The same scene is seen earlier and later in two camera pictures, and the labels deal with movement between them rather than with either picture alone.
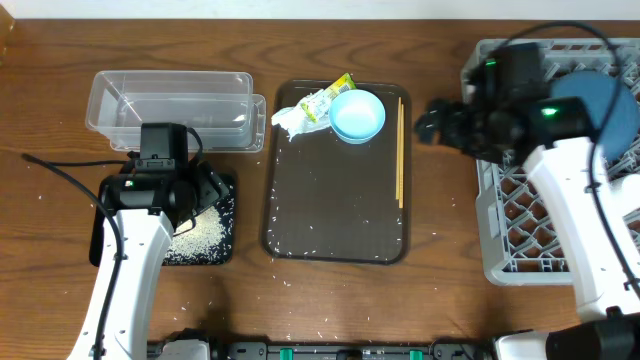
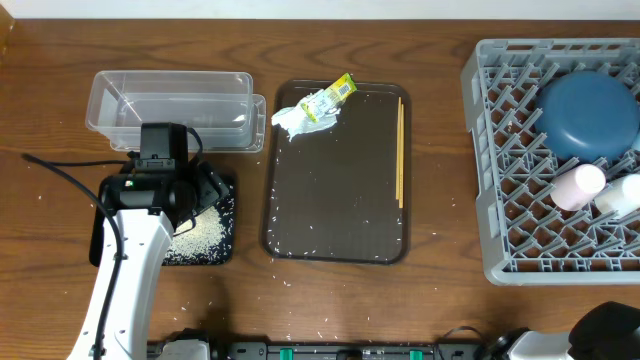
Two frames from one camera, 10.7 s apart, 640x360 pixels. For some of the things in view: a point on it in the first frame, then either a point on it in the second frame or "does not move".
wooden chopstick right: [402, 158] does not move
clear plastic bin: [218, 105] does not move
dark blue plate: [597, 88] does not move
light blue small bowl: [356, 116] to [636, 144]
